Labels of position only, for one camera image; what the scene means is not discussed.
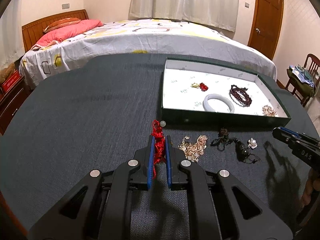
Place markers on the red box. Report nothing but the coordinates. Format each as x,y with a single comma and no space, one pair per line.
10,81

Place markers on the grey white curtain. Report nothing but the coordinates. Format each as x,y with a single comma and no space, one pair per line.
220,14

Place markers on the wooden headboard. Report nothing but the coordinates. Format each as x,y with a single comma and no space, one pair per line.
33,31

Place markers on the rose gold pearl brooch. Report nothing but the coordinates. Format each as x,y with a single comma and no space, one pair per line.
269,111

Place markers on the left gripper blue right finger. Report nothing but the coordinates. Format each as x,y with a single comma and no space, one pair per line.
173,158

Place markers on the bed with patterned sheet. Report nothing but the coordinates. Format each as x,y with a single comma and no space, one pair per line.
140,36

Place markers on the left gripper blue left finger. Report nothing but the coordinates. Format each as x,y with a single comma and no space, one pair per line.
142,178

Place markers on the pearl flower brooch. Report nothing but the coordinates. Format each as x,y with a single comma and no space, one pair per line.
252,143

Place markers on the wall socket above headboard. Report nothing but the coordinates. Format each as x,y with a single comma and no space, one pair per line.
65,6

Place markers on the pile of clothes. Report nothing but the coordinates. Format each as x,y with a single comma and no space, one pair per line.
301,81

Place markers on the green white jewelry tray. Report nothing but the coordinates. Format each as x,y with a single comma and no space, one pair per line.
249,91

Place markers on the dark green table cloth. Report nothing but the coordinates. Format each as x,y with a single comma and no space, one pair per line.
97,117

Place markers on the brown wooden door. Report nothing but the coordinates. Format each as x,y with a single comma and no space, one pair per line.
266,26

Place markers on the pink pillow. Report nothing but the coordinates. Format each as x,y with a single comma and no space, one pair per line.
59,35

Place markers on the red gold tassel charm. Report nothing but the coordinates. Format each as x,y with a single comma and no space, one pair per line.
200,86

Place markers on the brown teddy bear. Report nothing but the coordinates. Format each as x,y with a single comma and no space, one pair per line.
6,72

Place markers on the wooden chair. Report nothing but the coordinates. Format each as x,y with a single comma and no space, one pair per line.
311,64

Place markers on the dark wooden nightstand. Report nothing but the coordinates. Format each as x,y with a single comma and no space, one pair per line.
11,102

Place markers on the red knot white bead charm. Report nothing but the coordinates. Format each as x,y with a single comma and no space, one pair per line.
157,133

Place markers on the white jade bangle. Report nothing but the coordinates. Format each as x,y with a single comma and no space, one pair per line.
217,103

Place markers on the orange brown pillow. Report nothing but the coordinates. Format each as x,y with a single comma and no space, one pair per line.
61,23

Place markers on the person's hand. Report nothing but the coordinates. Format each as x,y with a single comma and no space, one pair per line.
312,184

